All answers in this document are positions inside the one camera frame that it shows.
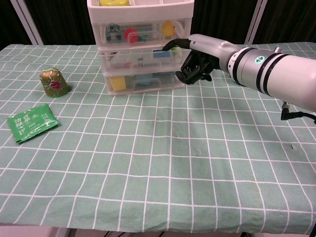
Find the blue block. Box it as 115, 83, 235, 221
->
153, 49, 171, 58

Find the black cable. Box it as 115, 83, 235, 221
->
280, 101, 316, 124

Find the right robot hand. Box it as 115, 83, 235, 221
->
162, 34, 239, 85

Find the gold green bell ornament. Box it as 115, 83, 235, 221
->
39, 66, 70, 99

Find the white frame pole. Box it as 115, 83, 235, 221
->
9, 0, 45, 45
245, 0, 268, 45

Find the transparent drawer with red disc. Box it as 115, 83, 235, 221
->
92, 20, 192, 50

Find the red disc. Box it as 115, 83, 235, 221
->
124, 28, 138, 44

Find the black pleated curtain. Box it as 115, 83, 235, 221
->
0, 0, 316, 46

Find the green circuit board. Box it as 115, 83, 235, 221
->
105, 23, 121, 40

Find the light blue plastic piece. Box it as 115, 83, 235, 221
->
136, 74, 155, 86

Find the transparent drawer with yellow block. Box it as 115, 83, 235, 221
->
104, 71, 187, 94

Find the yellow block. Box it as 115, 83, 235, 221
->
110, 76, 126, 91

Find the yellow duck toy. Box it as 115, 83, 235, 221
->
161, 20, 176, 37

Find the green tea packet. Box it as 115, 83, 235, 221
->
6, 104, 61, 144

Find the clear plastic three-drawer organizer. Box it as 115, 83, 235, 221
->
86, 0, 196, 97

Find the transparent drawer with die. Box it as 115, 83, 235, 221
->
98, 46, 191, 75

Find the yellow ring disc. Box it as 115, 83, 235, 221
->
99, 0, 131, 6

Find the green checked tablecloth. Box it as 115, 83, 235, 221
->
0, 43, 316, 234

